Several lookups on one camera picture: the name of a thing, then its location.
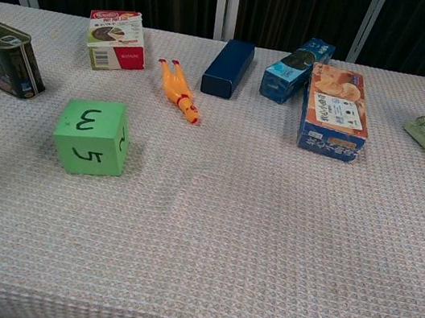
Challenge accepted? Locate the blue sandwich cookie box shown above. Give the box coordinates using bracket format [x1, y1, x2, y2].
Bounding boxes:
[257, 30, 337, 113]

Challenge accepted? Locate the plain dark blue box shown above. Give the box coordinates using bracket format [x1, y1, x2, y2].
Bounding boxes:
[199, 35, 257, 103]

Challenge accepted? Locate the yellow rubber chicken toy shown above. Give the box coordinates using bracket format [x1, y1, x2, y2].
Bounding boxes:
[148, 57, 210, 127]

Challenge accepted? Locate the dark rectangular tin can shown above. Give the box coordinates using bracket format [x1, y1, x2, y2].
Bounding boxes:
[0, 22, 56, 103]

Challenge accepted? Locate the orange cracker box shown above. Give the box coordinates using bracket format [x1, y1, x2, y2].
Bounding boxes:
[293, 60, 380, 167]

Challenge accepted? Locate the green numbered foam block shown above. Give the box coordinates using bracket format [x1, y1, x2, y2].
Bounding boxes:
[46, 93, 136, 183]

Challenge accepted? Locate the beige waffle-weave tablecloth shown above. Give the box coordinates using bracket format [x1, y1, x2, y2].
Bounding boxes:
[0, 2, 425, 318]

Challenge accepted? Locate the red and white food box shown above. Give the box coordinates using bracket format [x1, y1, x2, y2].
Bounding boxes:
[81, 3, 155, 79]

